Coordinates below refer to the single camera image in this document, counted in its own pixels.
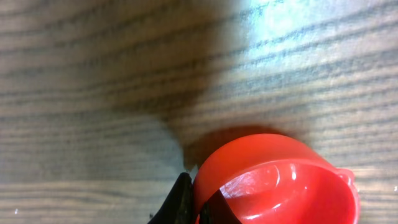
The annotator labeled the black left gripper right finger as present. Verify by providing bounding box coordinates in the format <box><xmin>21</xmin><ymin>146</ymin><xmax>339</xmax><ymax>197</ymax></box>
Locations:
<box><xmin>198</xmin><ymin>190</ymin><xmax>242</xmax><ymax>224</ymax></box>

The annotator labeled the red plastic measuring scoop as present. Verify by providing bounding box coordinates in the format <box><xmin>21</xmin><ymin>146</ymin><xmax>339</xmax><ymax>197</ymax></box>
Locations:
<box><xmin>193</xmin><ymin>134</ymin><xmax>360</xmax><ymax>224</ymax></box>

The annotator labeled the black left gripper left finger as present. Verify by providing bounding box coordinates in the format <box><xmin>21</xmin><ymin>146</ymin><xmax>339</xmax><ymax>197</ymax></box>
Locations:
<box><xmin>148</xmin><ymin>172</ymin><xmax>193</xmax><ymax>224</ymax></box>

